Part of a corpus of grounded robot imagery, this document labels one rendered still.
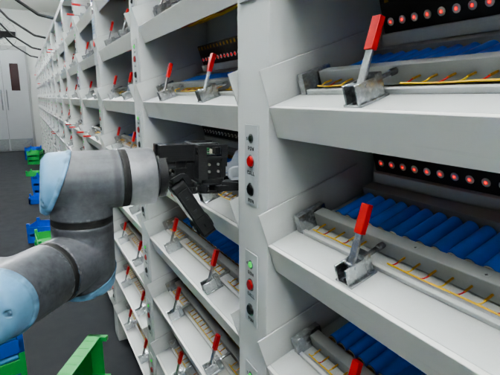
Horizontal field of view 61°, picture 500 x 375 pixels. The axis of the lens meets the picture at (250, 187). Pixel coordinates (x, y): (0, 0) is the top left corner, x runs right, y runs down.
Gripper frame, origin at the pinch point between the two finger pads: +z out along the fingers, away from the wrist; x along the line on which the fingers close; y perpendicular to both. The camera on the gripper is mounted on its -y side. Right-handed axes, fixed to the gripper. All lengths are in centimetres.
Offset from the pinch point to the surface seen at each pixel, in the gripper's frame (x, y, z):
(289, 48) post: -16.0, 21.3, -5.2
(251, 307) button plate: -12.1, -18.1, -8.2
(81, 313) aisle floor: 160, -101, -20
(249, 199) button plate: -11.0, -0.5, -8.4
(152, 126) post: 54, 6, -6
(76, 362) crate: 83, -81, -29
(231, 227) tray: -3.1, -7.3, -7.7
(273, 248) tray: -17.8, -6.3, -7.9
